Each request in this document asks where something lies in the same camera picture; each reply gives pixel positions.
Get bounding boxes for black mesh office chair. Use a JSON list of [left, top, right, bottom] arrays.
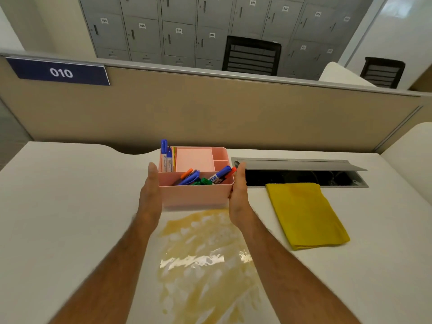
[[359, 57, 406, 89], [221, 36, 282, 77]]

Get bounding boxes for person's left hand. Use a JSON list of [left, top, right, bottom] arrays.
[[138, 162, 163, 224]]

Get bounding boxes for person's right hand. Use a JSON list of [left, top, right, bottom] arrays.
[[228, 161, 254, 224]]

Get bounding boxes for person's right forearm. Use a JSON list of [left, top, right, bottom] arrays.
[[233, 212, 362, 324]]

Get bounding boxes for plain blue marker pen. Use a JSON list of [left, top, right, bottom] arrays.
[[178, 170, 201, 186]]

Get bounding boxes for blue marker with white label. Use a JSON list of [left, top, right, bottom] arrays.
[[208, 165, 233, 185]]

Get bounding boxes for pink desk organizer box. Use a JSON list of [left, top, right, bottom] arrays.
[[157, 146, 236, 208]]

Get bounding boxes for white desk divider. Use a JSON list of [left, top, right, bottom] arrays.
[[380, 122, 432, 174], [319, 61, 377, 88]]

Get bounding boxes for person's left forearm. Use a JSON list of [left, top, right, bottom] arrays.
[[49, 214, 162, 324]]

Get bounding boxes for beige desk partition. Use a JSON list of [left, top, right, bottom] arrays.
[[0, 49, 432, 155]]

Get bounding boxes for pink sticky note pad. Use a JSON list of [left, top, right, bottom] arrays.
[[175, 148, 214, 172]]

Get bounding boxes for grey desk cable tray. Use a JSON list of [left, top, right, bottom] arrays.
[[231, 157, 369, 189]]

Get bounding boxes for yellowish liquid spill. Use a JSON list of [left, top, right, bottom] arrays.
[[157, 209, 263, 316]]

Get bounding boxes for grey metal lockers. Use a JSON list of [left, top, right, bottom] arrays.
[[77, 0, 377, 81]]

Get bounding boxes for blue number sign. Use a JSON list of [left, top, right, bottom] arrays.
[[5, 57, 111, 87]]

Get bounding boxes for red marker pen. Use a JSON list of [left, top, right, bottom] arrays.
[[219, 167, 238, 185]]

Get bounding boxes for yellow cleaning cloth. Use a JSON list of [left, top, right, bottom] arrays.
[[265, 182, 351, 251]]

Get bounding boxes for tall blue marker pen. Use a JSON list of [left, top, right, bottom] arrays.
[[160, 139, 169, 173]]

